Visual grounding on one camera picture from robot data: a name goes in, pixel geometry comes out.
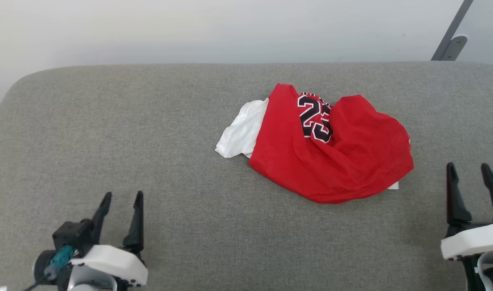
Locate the red white basketball jersey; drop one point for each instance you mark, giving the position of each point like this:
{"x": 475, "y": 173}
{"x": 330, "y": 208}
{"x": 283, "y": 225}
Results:
{"x": 351, "y": 161}

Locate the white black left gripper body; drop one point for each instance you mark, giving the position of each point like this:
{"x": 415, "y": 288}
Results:
{"x": 117, "y": 262}

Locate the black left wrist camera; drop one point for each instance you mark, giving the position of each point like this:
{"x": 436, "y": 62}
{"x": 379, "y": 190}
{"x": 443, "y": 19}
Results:
{"x": 70, "y": 234}

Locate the grey metal bracket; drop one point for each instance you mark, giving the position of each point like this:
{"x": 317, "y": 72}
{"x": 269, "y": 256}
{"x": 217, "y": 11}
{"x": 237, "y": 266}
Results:
{"x": 454, "y": 46}

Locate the grey metal frame bar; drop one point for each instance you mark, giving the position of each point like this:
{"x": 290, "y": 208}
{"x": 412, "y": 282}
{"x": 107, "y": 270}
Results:
{"x": 452, "y": 26}

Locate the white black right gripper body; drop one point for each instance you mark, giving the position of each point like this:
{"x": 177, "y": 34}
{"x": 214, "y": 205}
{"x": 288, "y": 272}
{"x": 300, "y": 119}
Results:
{"x": 477, "y": 240}

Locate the grey fabric sofa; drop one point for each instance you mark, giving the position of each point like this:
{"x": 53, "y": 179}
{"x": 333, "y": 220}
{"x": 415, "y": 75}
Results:
{"x": 149, "y": 141}

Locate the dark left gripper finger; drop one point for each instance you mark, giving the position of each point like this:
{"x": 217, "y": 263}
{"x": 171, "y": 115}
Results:
{"x": 101, "y": 218}
{"x": 136, "y": 230}

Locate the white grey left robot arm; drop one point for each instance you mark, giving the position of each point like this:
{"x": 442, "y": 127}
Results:
{"x": 89, "y": 279}

